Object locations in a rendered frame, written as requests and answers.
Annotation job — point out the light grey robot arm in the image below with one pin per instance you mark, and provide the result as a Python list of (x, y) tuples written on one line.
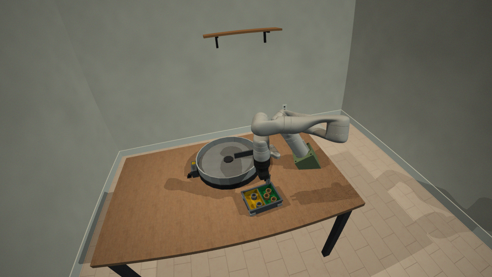
[(289, 124)]

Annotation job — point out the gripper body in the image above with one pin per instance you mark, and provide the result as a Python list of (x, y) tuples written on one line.
[(262, 161)]

